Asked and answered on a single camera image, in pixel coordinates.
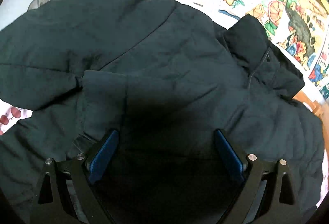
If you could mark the wooden bed frame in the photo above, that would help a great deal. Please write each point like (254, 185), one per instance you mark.
(305, 100)

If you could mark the electric fan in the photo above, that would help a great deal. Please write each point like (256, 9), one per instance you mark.
(38, 2)

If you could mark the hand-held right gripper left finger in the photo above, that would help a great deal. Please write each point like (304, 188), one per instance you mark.
(104, 154)

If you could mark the dark teapot wall poster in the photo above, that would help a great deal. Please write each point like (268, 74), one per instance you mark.
(303, 25)

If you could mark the dark padded jacket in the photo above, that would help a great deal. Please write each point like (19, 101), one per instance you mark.
(154, 59)

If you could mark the pink dotted bedsheet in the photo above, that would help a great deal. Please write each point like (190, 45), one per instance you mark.
(10, 116)

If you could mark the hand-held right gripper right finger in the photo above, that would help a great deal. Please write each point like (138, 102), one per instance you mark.
(230, 157)

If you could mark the blue red wall poster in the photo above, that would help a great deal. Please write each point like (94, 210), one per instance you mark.
(320, 72)

